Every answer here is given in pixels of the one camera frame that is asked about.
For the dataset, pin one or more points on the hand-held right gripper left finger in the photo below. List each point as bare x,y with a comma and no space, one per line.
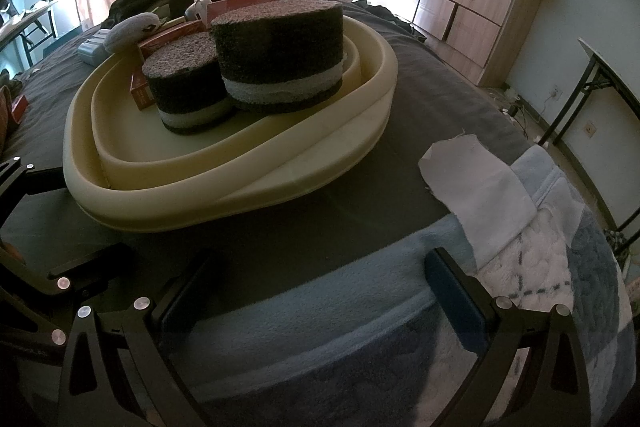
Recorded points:
187,303

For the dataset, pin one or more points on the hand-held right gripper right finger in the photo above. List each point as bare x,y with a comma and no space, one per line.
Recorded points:
456,298

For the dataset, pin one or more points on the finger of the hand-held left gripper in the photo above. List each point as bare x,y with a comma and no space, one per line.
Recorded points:
95,269
27,179

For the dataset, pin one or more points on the cream foam tray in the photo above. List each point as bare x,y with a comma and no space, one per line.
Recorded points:
200,189

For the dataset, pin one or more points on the small black foam cylinder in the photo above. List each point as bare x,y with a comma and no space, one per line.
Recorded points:
185,82

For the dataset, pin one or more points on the large black foam cylinder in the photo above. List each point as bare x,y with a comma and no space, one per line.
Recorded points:
280,52

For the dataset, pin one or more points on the small red box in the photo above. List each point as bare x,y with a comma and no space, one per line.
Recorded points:
18,108

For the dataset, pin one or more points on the white cloth piece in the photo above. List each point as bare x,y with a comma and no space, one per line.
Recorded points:
475,187

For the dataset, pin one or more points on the blue checked blanket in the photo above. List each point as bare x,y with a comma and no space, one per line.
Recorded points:
350,357

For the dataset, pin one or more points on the pale blue box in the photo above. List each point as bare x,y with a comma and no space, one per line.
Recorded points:
92,49

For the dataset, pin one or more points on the cluttered folding table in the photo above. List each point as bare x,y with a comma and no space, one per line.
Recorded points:
30,19

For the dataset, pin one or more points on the patterned bag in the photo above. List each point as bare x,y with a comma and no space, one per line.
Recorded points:
622,239

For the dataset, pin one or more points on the grey plush toy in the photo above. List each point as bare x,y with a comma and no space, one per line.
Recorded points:
130,32

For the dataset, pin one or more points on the dark grey bed sheet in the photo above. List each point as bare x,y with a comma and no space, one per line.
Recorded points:
430,107

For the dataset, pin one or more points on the white power strip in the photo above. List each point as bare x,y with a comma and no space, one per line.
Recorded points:
512,108

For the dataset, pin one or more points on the small white gadget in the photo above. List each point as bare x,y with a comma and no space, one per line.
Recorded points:
196,9

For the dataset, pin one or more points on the black-legged folding table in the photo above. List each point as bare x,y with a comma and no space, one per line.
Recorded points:
607,63

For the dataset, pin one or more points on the wall socket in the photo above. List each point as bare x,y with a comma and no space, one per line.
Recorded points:
590,129

